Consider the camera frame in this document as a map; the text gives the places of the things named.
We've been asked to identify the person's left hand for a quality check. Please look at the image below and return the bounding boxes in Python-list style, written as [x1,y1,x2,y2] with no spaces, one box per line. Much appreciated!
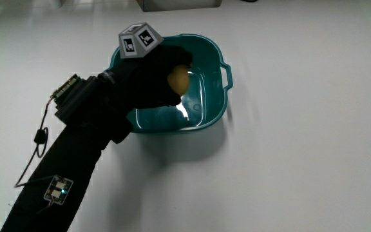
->
[108,22,193,110]

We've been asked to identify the yellow pear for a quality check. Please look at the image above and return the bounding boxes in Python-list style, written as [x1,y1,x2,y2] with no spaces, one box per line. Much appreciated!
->
[167,64,191,97]

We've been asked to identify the teal plastic basin plate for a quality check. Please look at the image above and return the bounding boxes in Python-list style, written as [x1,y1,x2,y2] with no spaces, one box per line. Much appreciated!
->
[104,33,234,134]

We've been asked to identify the person's left forearm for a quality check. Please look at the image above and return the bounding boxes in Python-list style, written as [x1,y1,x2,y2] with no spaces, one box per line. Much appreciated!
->
[0,102,134,232]

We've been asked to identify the black wrist sensor box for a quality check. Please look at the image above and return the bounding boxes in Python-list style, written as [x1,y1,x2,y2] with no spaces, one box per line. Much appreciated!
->
[50,73,111,126]

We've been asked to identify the grey metal box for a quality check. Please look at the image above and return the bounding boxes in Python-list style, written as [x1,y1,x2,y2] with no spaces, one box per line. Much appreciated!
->
[136,0,222,13]

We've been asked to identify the small white circuit board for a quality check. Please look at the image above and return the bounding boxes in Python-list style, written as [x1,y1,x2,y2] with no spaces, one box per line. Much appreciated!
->
[43,175,74,206]

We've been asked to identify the thin black cable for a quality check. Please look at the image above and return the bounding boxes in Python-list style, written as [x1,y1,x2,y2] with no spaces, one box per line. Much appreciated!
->
[14,96,56,189]

